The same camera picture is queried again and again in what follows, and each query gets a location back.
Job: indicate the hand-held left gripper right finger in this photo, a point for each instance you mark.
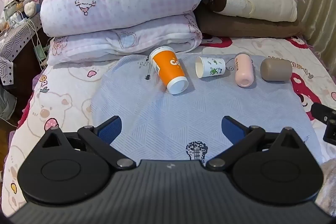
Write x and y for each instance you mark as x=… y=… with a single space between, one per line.
x=232 y=129

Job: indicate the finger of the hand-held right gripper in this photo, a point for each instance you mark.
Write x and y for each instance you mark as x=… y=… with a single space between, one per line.
x=325 y=112

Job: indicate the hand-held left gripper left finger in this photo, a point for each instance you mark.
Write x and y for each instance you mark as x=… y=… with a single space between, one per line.
x=111 y=129

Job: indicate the pink bottle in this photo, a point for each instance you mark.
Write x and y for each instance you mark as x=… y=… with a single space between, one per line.
x=242 y=71

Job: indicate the small white green-print paper cup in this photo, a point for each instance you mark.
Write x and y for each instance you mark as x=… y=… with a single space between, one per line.
x=213 y=67

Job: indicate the taupe plastic cup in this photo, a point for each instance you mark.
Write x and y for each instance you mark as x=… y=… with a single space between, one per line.
x=277 y=69

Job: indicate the orange paper cup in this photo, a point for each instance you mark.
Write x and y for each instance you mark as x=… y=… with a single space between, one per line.
x=168 y=67

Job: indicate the light blue textured towel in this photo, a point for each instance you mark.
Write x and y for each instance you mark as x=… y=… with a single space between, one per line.
x=168 y=113

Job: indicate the pink fluffy cloth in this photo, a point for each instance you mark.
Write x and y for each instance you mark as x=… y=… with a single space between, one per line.
x=328 y=182

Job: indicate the brown pillow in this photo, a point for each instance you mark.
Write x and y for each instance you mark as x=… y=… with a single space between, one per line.
x=236 y=27

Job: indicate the dark wooden nightstand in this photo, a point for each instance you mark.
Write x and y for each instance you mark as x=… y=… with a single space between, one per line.
x=23 y=69

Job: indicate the grey cloth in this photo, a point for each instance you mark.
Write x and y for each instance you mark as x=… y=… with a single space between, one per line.
x=6 y=103

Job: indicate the beige curtain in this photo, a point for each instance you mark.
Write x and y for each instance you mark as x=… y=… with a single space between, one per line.
x=321 y=3

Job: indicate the cream folded blanket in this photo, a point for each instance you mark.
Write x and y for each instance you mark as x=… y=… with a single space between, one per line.
x=265 y=6

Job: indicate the pink checkered folded quilt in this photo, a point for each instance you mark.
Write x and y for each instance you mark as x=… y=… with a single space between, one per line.
x=118 y=3

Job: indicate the patterned bedside table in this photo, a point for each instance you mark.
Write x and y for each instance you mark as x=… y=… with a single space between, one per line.
x=15 y=43

